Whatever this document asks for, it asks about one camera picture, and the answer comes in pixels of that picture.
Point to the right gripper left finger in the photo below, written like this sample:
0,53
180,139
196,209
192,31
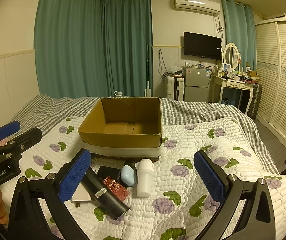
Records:
26,217

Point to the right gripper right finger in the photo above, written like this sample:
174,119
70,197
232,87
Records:
256,220

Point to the white power adapter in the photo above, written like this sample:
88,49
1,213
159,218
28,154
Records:
80,195

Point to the black cylindrical tube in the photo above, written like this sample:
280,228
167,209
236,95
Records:
104,196

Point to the black square box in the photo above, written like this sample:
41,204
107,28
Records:
105,171

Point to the white floral quilt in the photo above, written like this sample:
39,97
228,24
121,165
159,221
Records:
180,205

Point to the light blue oval case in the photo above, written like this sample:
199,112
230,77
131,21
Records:
128,176

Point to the dark patterned suitcase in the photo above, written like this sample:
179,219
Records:
254,101

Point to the open cardboard box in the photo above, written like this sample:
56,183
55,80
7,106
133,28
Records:
124,128

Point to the large green curtain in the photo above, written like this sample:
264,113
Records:
92,47

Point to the white mop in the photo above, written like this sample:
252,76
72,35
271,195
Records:
148,89

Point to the white dressing table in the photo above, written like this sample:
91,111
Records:
218,84

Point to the silver mini fridge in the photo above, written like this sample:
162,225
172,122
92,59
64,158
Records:
196,82

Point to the oval white vanity mirror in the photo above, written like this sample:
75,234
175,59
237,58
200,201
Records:
231,56

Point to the green window curtain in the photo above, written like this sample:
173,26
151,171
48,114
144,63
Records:
240,29

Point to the white air conditioner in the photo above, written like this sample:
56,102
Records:
200,6

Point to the black wall television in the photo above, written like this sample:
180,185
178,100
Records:
202,45

